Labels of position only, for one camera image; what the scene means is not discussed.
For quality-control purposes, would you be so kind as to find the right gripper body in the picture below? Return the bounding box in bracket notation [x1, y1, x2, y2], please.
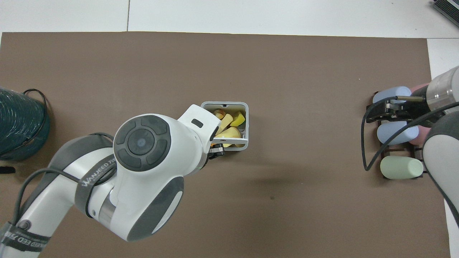
[385, 94, 429, 119]

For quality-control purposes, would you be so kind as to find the grey trash can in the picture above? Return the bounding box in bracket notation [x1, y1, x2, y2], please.
[200, 101, 249, 152]

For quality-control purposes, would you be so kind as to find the pink cylinder cup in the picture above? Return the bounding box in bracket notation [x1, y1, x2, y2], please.
[409, 125, 431, 146]
[410, 83, 431, 97]

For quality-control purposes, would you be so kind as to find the large yellow foam piece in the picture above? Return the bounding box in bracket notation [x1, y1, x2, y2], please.
[214, 127, 242, 148]

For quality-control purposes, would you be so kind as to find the blue cylinder cup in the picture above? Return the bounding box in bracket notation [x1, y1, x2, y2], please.
[377, 120, 420, 146]
[372, 86, 412, 105]

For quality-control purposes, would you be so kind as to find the pale yellow foam piece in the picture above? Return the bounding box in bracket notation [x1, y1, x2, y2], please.
[217, 114, 234, 134]

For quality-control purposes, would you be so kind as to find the yellow-green foam piece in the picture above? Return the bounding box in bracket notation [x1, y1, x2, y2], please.
[229, 111, 246, 127]

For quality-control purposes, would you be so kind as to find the dark wooden rack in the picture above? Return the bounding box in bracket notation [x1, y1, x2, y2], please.
[366, 91, 431, 180]

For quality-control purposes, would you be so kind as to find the green cylinder cup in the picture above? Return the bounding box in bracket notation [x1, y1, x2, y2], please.
[380, 156, 425, 180]

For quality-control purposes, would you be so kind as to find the dark ribbed device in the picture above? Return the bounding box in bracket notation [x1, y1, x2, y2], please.
[432, 0, 459, 19]

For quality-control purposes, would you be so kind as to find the dark teal roll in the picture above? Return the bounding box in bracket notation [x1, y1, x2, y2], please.
[0, 87, 51, 162]

